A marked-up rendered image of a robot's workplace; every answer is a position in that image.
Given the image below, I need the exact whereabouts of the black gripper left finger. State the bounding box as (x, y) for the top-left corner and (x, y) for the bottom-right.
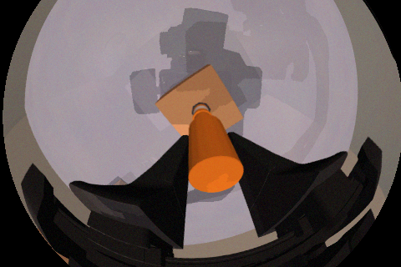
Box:
(69, 134), (190, 249)

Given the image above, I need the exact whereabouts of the tan square block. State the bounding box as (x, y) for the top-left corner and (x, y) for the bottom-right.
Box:
(155, 64), (243, 137)

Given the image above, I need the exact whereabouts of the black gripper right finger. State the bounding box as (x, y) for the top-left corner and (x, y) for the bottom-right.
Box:
(227, 133), (348, 238)

